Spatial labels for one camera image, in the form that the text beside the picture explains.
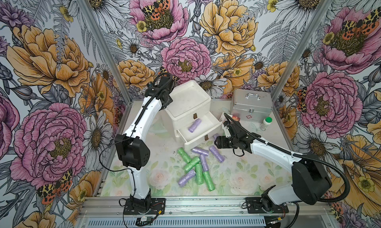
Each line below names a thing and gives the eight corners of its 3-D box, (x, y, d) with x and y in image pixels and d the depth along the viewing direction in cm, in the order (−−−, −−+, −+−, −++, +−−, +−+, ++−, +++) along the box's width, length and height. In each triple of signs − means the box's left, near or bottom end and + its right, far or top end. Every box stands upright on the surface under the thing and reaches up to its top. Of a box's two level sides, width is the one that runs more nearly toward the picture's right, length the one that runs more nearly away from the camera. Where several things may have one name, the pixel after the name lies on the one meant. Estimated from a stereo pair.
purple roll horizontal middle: (192, 151, 95) (191, 149, 93) (193, 148, 96) (193, 146, 94) (207, 156, 93) (208, 154, 91) (208, 153, 94) (209, 151, 92)
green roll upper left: (187, 164, 90) (186, 162, 87) (177, 151, 95) (176, 149, 93) (191, 160, 91) (191, 158, 89) (181, 148, 96) (181, 146, 94)
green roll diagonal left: (186, 172, 86) (186, 171, 85) (183, 168, 88) (183, 167, 86) (200, 161, 91) (200, 159, 89) (197, 157, 92) (197, 156, 90)
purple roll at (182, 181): (181, 187, 82) (180, 186, 80) (177, 183, 83) (177, 182, 81) (195, 173, 87) (195, 171, 84) (192, 170, 88) (192, 168, 86)
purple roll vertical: (203, 172, 87) (204, 170, 85) (199, 156, 93) (199, 154, 91) (209, 171, 87) (209, 169, 85) (204, 155, 93) (205, 153, 91)
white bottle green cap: (261, 130, 105) (266, 122, 98) (259, 125, 108) (264, 116, 101) (268, 130, 105) (273, 122, 98) (266, 125, 108) (271, 116, 101)
